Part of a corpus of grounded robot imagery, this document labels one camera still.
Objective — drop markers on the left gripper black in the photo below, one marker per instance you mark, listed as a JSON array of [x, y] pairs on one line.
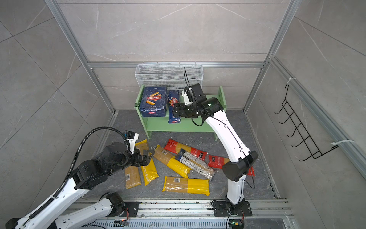
[[138, 162]]

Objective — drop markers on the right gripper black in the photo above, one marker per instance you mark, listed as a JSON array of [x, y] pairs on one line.
[[180, 108]]

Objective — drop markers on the yellow spaghetti bag with lettering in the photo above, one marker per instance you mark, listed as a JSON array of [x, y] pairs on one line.
[[149, 172]]

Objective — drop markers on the blue Barilla spaghetti box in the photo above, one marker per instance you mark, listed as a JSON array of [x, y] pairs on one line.
[[173, 97]]

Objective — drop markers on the blue Barilla rigatoni box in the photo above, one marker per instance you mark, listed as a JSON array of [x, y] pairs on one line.
[[154, 102]]

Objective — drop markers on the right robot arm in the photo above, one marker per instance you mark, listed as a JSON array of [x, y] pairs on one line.
[[241, 158]]

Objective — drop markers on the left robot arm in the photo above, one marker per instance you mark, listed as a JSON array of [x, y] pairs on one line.
[[81, 180]]

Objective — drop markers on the yellow spaghetti bag centre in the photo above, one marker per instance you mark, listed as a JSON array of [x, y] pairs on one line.
[[171, 162]]

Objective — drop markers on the yellow spaghetti bag far left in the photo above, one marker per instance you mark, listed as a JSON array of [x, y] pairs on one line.
[[132, 177]]

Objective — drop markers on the red spaghetti bag upper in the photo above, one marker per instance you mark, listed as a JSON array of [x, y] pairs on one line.
[[175, 147]]

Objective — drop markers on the red spaghetti bag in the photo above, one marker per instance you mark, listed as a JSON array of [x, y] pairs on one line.
[[175, 147], [217, 162]]

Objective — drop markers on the large yellow spaghetti bag front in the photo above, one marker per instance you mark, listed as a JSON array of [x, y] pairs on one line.
[[186, 185]]

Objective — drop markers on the clear white-label spaghetti bag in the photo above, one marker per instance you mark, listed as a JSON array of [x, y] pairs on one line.
[[196, 164]]

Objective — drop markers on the red spaghetti bag right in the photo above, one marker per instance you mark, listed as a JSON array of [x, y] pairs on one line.
[[217, 162]]

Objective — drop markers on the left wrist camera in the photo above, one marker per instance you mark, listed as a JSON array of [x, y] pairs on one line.
[[131, 138]]

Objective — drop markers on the white wire mesh basket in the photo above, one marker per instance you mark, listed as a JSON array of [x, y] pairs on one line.
[[172, 76]]

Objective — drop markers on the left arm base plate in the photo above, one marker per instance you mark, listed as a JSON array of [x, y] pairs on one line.
[[125, 209]]

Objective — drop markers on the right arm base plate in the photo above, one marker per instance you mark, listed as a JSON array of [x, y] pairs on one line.
[[226, 208]]

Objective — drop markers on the black wire hook rack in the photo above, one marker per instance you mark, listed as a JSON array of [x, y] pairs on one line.
[[300, 129]]

